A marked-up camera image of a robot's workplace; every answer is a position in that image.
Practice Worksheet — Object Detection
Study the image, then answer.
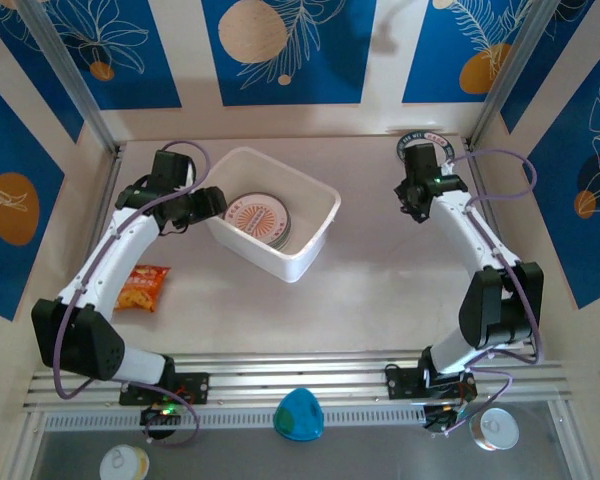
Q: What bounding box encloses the blue green triangular container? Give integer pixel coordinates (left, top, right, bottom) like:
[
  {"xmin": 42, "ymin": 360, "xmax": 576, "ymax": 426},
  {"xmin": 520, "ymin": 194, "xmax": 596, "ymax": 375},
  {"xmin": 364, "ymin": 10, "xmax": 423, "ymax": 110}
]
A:
[{"xmin": 273, "ymin": 388, "xmax": 325, "ymax": 444}]

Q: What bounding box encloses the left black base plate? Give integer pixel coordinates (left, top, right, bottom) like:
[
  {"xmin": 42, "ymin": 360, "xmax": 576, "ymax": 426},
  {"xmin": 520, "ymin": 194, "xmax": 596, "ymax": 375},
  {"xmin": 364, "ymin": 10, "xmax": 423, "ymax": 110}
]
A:
[{"xmin": 118, "ymin": 372, "xmax": 211, "ymax": 406}]

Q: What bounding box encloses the white plastic bin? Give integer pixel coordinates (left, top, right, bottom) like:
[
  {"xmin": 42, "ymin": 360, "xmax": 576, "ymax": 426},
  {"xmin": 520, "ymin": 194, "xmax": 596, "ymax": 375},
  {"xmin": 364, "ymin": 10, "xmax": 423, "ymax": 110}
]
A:
[{"xmin": 203, "ymin": 145, "xmax": 342, "ymax": 285}]

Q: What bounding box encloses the aluminium mounting rail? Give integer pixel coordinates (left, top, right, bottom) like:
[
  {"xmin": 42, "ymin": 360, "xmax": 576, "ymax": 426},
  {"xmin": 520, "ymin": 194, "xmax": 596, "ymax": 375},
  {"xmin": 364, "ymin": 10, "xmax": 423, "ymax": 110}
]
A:
[{"xmin": 22, "ymin": 351, "xmax": 571, "ymax": 410}]

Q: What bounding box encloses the aluminium frame post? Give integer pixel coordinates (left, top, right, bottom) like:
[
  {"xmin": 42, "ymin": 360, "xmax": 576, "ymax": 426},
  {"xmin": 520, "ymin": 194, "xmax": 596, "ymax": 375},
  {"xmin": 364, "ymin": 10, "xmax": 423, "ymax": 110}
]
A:
[
  {"xmin": 467, "ymin": 0, "xmax": 554, "ymax": 151},
  {"xmin": 17, "ymin": 0, "xmax": 119, "ymax": 154}
]

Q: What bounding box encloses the orange chip bag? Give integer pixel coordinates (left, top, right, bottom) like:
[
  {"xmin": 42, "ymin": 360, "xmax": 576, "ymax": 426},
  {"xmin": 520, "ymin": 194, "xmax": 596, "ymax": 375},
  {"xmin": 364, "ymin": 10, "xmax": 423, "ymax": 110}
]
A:
[{"xmin": 113, "ymin": 264, "xmax": 172, "ymax": 314}]

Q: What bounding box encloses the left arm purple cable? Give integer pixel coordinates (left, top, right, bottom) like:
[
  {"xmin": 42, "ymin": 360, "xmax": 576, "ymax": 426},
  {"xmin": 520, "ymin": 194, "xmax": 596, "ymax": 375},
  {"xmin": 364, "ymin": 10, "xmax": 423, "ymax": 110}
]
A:
[{"xmin": 53, "ymin": 140, "xmax": 211, "ymax": 448}]

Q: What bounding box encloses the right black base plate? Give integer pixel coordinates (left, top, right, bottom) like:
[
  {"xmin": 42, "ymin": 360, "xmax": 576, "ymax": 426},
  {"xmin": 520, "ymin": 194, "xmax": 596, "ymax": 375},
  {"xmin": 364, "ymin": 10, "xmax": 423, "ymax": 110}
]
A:
[{"xmin": 385, "ymin": 367, "xmax": 479, "ymax": 401}]

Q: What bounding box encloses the silver lid can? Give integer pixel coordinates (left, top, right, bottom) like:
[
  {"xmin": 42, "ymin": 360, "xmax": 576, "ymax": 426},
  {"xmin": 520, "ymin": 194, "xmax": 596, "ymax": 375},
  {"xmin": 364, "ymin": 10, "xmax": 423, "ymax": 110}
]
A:
[{"xmin": 468, "ymin": 407, "xmax": 520, "ymax": 452}]

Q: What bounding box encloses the white slotted cable duct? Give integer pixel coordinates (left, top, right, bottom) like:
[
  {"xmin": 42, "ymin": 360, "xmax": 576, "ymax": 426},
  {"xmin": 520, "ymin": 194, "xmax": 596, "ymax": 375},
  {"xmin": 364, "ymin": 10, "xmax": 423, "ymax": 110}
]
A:
[{"xmin": 42, "ymin": 405, "xmax": 431, "ymax": 432}]

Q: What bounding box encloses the dark blue ring plate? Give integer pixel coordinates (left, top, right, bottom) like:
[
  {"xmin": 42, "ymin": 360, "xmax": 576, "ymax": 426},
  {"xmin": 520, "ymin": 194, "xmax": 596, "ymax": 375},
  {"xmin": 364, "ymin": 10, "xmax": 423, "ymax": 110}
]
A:
[{"xmin": 396, "ymin": 130, "xmax": 455, "ymax": 166}]

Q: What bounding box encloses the yellow white lid can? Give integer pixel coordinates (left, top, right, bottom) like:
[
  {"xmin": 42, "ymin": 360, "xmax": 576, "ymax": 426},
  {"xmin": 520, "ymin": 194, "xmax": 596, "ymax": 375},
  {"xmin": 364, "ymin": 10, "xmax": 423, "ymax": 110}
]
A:
[{"xmin": 98, "ymin": 444, "xmax": 151, "ymax": 480}]

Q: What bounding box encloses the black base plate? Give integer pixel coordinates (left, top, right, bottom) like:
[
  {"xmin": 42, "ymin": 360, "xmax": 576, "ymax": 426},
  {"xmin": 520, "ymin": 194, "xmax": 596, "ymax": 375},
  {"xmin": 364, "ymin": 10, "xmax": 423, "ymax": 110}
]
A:
[
  {"xmin": 118, "ymin": 372, "xmax": 211, "ymax": 406},
  {"xmin": 385, "ymin": 367, "xmax": 479, "ymax": 401}
]

